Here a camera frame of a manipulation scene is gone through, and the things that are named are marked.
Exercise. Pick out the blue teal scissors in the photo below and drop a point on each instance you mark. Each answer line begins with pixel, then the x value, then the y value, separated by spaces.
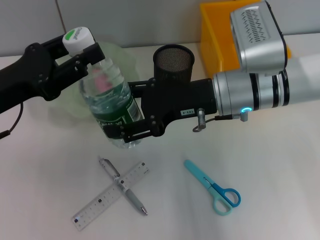
pixel 200 175

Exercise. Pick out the grey silver pen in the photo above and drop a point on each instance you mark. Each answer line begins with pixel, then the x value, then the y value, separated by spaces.
pixel 136 202

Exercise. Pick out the pale green wavy fruit bowl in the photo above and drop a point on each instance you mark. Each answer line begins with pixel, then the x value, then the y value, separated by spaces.
pixel 72 105

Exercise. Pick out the clear green-label water bottle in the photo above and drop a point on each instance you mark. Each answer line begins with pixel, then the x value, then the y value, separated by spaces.
pixel 107 90

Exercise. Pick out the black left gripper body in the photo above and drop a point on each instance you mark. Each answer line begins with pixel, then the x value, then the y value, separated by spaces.
pixel 30 75

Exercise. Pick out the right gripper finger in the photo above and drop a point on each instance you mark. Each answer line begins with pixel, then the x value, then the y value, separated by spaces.
pixel 135 131
pixel 138 86

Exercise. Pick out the right gripper silver connector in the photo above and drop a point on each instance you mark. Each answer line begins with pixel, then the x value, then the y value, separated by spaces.
pixel 201 117

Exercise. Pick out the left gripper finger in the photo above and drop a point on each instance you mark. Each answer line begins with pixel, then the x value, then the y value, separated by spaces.
pixel 93 55
pixel 56 48

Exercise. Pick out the pink toy peach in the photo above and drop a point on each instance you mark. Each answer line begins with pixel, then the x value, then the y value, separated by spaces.
pixel 101 81

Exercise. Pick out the yellow plastic bin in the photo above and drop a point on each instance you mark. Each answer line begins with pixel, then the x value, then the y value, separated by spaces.
pixel 217 37

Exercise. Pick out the black mesh pen holder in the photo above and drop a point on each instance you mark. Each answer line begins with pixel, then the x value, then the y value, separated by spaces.
pixel 172 62

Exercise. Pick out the clear plastic ruler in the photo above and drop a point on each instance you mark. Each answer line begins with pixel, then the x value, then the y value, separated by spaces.
pixel 100 202

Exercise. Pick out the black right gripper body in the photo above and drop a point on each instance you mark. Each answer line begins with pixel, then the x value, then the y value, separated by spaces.
pixel 175 100

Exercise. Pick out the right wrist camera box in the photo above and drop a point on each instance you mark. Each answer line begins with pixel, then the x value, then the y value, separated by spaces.
pixel 260 42

